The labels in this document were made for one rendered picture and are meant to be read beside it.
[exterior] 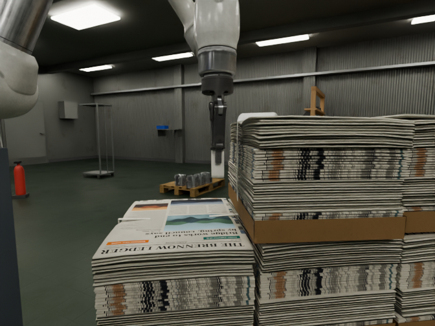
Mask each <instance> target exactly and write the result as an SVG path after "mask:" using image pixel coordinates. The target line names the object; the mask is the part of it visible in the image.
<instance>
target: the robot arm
mask: <svg viewBox="0 0 435 326"><path fill-rule="evenodd" d="M168 1H169V3H170V4H171V6H172V8H173V9H174V11H175V13H176V14H177V15H178V17H179V19H180V20H181V22H182V24H183V26H184V38H185V40H186V41H187V43H188V44H189V46H190V48H191V50H192V52H193V53H194V55H195V56H196V58H197V59H198V74H199V75H200V77H203V78H202V79H201V92H202V94H204V95H207V96H211V97H212V101H211V102H210V103H208V109H209V111H210V128H211V146H212V147H210V150H211V170H212V178H224V149H225V122H226V110H227V103H226V102H224V96H228V95H231V94H232V93H233V79H232V77H234V76H235V75H236V57H237V53H236V49H237V44H238V40H239V36H240V4H239V1H238V0H195V3H194V2H193V1H192V0H168ZM52 2H53V0H0V119H7V118H15V117H18V116H21V115H24V114H26V113H28V112H29V111H30V110H31V109H32V108H33V107H34V106H35V104H36V102H37V100H38V93H39V92H38V85H37V78H38V68H39V67H38V63H37V61H36V59H35V57H34V56H31V54H32V51H33V50H34V47H35V44H36V42H37V40H38V37H39V34H40V32H41V29H42V27H43V24H44V22H45V20H46V17H47V14H48V13H49V10H50V7H51V4H52Z"/></svg>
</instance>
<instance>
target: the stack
mask: <svg viewBox="0 0 435 326"><path fill-rule="evenodd" d="M228 201H229V202H228ZM228 201H227V200H226V198H202V199H164V200H150V201H135V202H134V203H133V204H132V205H131V207H130V208H129V210H128V211H127V212H126V214H125V215H124V217H123V218H119V219H118V224H117V225H116V226H115V227H114V228H113V230H112V231H111V232H110V234H109V235H108V236H107V237H106V239H105V240H104V242H103V243H102V244H101V245H100V247H99V249H98V250H97V251H96V253H95V255H94V256H93V260H92V262H91V264H92V272H93V276H94V277H93V280H94V281H95V282H94V284H93V288H95V289H94V292H95V294H96V297H95V302H96V303H95V309H97V311H96V314H97V315H96V321H97V322H98V323H97V326H253V324H254V326H363V325H377V324H385V323H392V321H393V319H395V320H396V321H397V322H398V326H399V323H406V322H413V321H425V320H435V232H415V233H405V236H404V239H378V240H358V241H321V242H301V243H263V244H254V243H253V241H252V239H251V237H250V235H249V233H248V231H247V229H246V227H245V225H244V223H243V222H242V220H241V218H240V216H239V214H238V212H237V211H236V209H235V207H234V205H233V203H232V201H231V199H228ZM120 220H122V222H121V223H120Z"/></svg>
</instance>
